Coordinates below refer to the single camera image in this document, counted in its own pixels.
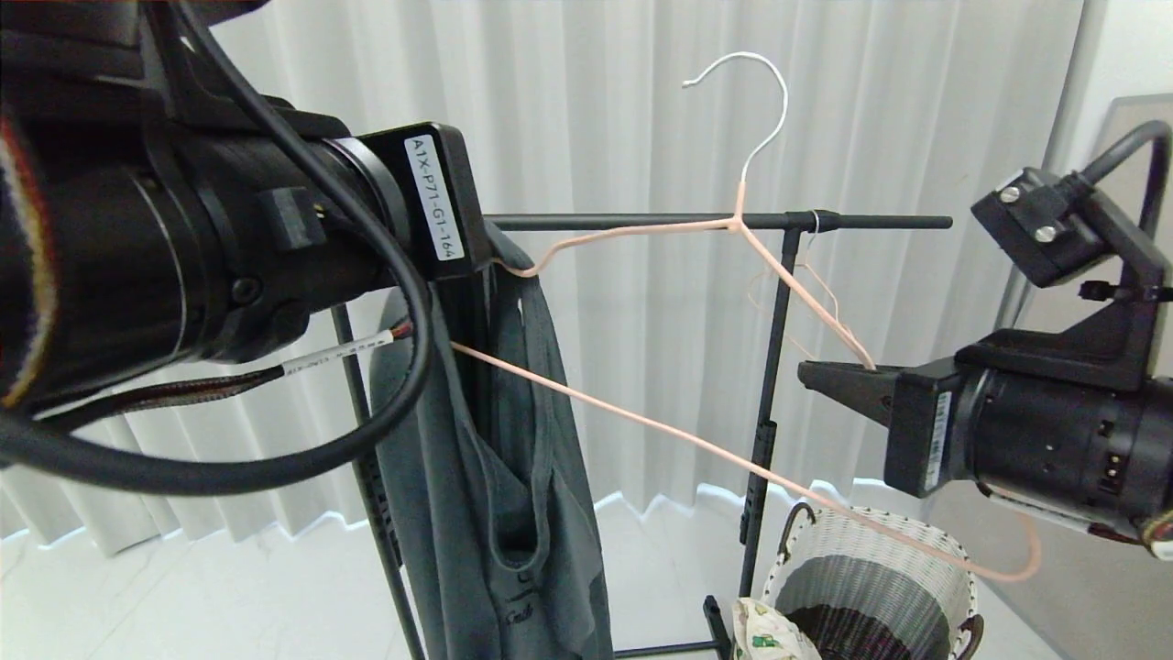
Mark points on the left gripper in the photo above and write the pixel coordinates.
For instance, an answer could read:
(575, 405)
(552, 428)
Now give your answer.
(119, 266)

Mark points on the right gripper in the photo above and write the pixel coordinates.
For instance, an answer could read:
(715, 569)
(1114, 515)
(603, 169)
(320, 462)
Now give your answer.
(1054, 449)

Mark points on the pink clothes hanger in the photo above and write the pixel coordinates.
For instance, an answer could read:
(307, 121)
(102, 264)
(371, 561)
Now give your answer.
(832, 302)
(736, 221)

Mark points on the dark grey shirt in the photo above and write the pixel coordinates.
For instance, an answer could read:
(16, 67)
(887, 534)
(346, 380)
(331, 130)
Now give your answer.
(513, 477)

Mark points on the white laundry basket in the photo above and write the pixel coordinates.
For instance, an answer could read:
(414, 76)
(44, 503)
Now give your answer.
(916, 550)

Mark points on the black clothes rack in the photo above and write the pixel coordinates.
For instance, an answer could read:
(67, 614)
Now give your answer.
(880, 221)

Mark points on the cream printed garment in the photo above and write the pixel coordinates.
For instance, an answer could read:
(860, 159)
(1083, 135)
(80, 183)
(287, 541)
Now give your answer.
(770, 637)

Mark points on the white curtain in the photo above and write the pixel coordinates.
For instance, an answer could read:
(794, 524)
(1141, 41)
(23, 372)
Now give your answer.
(596, 110)

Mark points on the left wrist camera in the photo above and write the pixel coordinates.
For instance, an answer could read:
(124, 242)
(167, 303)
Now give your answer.
(229, 105)

